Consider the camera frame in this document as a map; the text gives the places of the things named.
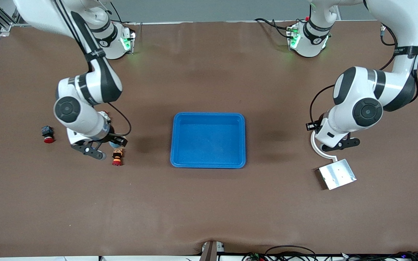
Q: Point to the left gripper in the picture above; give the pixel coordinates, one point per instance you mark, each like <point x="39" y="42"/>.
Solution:
<point x="311" y="125"/>

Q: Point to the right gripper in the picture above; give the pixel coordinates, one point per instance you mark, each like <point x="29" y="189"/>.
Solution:
<point x="115" y="138"/>

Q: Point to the light blue call bell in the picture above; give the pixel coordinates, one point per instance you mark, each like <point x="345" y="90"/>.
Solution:
<point x="114" y="145"/>

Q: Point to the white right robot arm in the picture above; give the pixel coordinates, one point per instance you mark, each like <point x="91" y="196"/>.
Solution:
<point x="85" y="123"/>

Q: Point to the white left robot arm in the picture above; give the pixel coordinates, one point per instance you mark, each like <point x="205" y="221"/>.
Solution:
<point x="405" y="21"/>

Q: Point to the white circuit breaker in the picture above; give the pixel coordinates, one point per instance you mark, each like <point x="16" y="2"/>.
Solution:
<point x="104" y="115"/>

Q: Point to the silver metal plate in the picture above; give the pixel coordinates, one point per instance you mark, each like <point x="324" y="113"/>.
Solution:
<point x="337" y="174"/>

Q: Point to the red emergency stop button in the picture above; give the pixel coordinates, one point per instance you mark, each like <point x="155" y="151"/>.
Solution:
<point x="48" y="133"/>

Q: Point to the blue plastic tray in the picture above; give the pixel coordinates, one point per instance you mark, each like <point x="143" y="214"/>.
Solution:
<point x="209" y="145"/>

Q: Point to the orange red stacked push switch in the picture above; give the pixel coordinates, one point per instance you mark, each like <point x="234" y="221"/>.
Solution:
<point x="117" y="157"/>

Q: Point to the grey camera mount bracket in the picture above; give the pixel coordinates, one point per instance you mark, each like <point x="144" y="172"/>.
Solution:
<point x="210" y="252"/>

